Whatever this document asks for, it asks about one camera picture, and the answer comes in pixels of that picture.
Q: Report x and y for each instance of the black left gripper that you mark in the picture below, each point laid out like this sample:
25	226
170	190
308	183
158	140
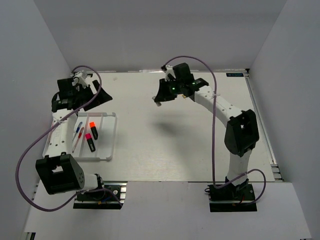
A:
102	97

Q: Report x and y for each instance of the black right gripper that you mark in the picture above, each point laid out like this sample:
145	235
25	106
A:
162	95

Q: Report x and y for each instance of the orange cap black highlighter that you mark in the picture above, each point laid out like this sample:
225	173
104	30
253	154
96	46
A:
93	129

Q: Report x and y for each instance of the blue ballpoint pen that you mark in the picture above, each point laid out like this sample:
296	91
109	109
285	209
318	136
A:
77	130

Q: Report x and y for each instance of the red gel pen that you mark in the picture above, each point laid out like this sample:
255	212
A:
78	139

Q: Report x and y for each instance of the pink cap black highlighter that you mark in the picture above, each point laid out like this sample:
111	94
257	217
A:
90	142

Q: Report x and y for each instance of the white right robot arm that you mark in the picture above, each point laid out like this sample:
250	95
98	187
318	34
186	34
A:
241	127

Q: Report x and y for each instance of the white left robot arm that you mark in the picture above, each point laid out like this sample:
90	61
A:
58	169

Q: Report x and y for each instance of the white divided plastic tray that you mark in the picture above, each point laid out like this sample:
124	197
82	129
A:
100	140

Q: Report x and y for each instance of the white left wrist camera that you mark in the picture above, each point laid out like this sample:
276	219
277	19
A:
80	78

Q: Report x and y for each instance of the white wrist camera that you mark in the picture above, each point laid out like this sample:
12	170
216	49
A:
169	73
80	78

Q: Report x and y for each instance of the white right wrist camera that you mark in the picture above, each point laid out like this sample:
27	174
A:
169	73

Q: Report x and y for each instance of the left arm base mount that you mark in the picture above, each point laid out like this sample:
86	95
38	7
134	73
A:
103	200

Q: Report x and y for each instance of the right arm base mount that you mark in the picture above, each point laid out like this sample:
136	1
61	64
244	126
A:
229	200

